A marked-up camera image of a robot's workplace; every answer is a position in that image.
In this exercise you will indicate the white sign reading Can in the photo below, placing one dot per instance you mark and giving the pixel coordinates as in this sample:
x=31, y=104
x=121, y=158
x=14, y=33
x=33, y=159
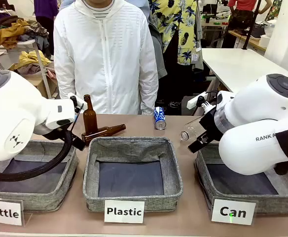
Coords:
x=232, y=211

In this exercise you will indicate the white sign reading Bottle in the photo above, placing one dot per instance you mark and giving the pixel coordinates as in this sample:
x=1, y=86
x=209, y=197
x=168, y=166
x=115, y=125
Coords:
x=3, y=212

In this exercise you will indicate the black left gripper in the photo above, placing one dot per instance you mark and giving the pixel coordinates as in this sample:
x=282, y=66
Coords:
x=54, y=134

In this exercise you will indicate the grey fabric basket can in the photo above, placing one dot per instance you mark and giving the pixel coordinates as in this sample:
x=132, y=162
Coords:
x=269, y=202

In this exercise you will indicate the large clear plastic bottle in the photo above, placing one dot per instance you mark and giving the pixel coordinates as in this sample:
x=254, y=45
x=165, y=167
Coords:
x=190, y=129

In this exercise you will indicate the person's right forearm white sleeve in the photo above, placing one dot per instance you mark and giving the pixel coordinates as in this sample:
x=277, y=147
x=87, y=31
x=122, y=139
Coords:
x=65, y=86

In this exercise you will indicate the brown glass bottle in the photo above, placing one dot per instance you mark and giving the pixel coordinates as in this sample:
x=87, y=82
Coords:
x=102, y=133
x=89, y=118

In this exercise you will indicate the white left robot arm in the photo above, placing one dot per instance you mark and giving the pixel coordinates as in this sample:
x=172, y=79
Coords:
x=10, y=111

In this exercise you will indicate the crumpled yellow cloth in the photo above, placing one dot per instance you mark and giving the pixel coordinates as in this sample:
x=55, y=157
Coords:
x=31, y=59

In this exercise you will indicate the grey fabric basket bottle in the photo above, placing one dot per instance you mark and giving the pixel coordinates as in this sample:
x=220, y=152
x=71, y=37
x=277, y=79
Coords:
x=47, y=197

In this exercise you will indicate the person in red top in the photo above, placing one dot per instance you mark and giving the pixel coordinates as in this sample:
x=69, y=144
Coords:
x=242, y=17

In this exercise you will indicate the white background table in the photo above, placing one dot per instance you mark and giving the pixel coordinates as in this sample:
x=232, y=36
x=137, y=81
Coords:
x=245, y=64

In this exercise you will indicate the wooden box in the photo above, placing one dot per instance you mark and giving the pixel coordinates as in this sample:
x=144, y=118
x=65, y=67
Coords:
x=46, y=85

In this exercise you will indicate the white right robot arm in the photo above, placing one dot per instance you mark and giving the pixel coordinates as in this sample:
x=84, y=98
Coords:
x=257, y=103

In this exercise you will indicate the black stand pole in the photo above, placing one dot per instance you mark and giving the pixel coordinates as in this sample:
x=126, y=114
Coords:
x=252, y=22

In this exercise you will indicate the blue drink can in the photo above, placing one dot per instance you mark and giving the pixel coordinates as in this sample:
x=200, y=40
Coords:
x=160, y=118

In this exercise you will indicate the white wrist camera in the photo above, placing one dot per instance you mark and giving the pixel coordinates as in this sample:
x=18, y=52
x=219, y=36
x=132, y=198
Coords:
x=195, y=100
x=75, y=98

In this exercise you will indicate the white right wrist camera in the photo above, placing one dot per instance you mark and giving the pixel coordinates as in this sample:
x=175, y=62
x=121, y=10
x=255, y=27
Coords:
x=195, y=100

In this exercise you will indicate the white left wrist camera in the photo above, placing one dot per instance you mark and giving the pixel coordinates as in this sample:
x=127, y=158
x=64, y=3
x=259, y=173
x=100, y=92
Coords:
x=75, y=98

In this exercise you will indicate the person in purple top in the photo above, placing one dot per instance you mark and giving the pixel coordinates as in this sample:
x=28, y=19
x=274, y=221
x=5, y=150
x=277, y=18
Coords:
x=46, y=12

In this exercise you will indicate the white sign reading Plastic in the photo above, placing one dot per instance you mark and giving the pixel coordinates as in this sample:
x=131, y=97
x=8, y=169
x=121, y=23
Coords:
x=124, y=211

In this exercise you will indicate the grey fabric basket plastic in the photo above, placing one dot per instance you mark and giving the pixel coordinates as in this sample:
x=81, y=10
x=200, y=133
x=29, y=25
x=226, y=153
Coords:
x=131, y=153

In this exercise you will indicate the person's left forearm white sleeve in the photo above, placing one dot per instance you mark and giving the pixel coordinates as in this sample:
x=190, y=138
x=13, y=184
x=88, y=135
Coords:
x=149, y=98

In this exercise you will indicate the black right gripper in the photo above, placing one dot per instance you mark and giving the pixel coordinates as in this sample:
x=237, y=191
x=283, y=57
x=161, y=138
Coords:
x=211, y=128

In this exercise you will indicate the grey hanging jacket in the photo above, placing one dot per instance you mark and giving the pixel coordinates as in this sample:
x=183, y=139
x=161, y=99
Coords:
x=158, y=54

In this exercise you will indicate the person in white hooded jacket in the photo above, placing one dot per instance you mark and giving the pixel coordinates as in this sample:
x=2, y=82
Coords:
x=104, y=61

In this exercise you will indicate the pile of mixed clothes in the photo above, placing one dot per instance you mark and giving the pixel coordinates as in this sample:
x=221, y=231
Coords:
x=13, y=32

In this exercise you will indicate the white paper roll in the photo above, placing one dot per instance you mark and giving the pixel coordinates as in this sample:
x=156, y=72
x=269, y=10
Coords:
x=266, y=40

